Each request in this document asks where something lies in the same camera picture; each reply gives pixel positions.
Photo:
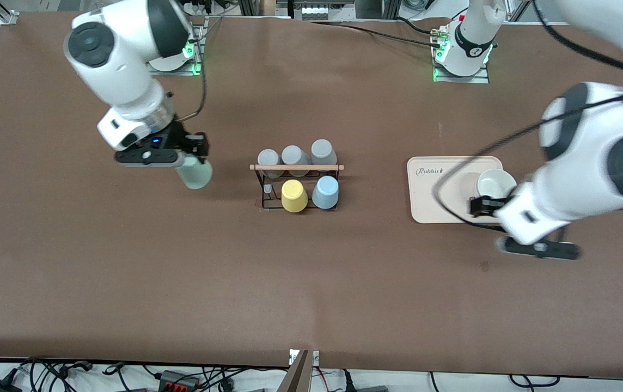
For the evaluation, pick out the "yellow cup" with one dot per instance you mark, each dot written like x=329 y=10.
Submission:
x=294 y=197

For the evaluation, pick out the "pale green cup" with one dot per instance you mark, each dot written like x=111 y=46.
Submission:
x=197 y=174

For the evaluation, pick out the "grey red connector box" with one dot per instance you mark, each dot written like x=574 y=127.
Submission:
x=178 y=381

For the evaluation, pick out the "beige rabbit tray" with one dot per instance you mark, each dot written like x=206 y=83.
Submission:
x=431 y=198

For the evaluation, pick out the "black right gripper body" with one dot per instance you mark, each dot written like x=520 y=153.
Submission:
x=179 y=138

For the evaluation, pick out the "black power adapter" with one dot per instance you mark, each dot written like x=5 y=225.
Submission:
x=1 y=384

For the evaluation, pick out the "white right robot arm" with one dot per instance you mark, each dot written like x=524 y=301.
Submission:
x=121 y=65

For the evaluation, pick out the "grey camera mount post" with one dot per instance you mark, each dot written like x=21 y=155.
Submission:
x=296 y=375

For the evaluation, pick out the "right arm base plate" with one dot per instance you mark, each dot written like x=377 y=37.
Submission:
x=198 y=68

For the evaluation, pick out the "white bowl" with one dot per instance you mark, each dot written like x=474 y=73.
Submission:
x=494 y=184

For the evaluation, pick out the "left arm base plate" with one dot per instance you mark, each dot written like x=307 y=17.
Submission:
x=483 y=78

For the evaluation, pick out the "grey cup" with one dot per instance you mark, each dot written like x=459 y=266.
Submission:
x=294 y=155
x=269 y=158
x=323 y=151

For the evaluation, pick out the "white mount bracket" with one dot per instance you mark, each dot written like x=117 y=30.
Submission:
x=315 y=356

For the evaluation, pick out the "metal corner bracket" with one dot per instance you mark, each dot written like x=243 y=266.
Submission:
x=7 y=17

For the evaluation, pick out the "light blue cup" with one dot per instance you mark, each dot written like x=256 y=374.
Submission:
x=325 y=193

